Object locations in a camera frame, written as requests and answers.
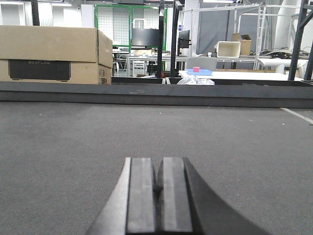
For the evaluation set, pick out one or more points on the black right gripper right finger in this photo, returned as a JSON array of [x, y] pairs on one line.
[[189, 206]]

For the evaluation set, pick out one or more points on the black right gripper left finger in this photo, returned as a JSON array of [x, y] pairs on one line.
[[130, 209]]

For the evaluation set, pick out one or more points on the white plastic bin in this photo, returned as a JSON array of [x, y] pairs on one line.
[[228, 49]]

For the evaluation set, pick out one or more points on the clear plastic bag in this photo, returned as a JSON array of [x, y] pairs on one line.
[[193, 80]]

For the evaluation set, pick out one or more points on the black steel column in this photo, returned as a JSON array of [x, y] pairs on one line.
[[177, 6]]

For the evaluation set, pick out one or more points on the blue tray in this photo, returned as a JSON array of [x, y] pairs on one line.
[[202, 72]]

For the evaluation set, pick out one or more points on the white table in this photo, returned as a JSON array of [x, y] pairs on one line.
[[245, 76]]

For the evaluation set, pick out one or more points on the grey office chair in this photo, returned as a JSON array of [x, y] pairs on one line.
[[207, 63]]

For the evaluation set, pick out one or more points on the large cardboard box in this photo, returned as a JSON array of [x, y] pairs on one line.
[[48, 54]]

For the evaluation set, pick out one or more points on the black computer monitor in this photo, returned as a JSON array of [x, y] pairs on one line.
[[183, 40]]

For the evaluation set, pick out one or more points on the small cardboard box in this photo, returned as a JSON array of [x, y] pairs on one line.
[[245, 42]]

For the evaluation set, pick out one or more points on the green wire mesh partition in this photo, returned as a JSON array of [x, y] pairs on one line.
[[117, 22]]

